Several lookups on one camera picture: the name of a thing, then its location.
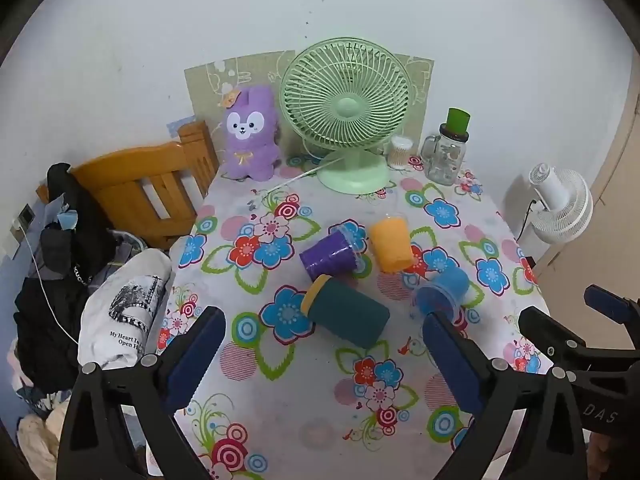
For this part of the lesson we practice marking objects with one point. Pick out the glass mason jar mug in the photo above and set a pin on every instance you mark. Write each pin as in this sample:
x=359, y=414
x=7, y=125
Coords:
x=443, y=154

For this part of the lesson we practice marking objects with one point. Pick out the floral tablecloth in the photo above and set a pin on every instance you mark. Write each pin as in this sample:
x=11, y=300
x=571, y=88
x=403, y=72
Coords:
x=323, y=372

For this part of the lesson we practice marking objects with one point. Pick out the beige cloth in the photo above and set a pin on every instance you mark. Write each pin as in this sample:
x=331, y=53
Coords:
x=39, y=440

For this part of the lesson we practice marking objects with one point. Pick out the orange plastic cup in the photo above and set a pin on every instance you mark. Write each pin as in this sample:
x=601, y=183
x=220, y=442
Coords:
x=391, y=246

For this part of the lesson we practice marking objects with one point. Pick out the white floor fan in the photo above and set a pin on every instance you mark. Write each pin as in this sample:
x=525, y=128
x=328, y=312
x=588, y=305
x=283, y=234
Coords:
x=567, y=204

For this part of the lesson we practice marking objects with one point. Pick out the cotton swab container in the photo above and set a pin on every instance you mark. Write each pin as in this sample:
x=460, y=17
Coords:
x=399, y=152

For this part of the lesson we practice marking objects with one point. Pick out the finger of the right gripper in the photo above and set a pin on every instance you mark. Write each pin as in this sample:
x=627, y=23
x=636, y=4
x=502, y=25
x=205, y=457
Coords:
x=552, y=338
x=619, y=309

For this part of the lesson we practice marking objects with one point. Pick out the green desk fan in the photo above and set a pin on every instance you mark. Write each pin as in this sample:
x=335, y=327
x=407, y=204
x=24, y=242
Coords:
x=347, y=96

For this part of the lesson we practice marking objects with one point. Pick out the green cup on jar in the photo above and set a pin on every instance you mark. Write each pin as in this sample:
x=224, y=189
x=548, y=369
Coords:
x=457, y=121

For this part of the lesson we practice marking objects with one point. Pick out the blue plastic cup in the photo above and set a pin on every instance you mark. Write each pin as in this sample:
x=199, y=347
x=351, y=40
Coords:
x=444, y=293

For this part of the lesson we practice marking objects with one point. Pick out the dark teal cup yellow rim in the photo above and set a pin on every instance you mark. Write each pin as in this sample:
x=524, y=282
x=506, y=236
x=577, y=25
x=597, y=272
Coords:
x=345, y=312

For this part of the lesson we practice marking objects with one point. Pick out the purple plastic cup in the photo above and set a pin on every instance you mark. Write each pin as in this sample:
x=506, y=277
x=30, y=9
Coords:
x=336, y=254

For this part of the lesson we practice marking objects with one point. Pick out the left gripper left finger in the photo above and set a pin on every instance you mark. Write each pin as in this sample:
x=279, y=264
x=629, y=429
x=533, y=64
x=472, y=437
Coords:
x=95, y=442

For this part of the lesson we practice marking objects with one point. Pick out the wooden chair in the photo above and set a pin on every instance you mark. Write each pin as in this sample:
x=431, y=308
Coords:
x=141, y=189

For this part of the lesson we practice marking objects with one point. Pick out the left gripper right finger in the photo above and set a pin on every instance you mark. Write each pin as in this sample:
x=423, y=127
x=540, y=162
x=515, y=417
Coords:
x=549, y=444

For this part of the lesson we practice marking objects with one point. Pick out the purple plush bunny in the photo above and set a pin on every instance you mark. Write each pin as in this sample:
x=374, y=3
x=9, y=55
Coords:
x=250, y=128

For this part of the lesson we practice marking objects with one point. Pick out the black clothes pile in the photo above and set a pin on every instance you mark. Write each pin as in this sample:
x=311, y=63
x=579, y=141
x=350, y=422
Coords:
x=73, y=251

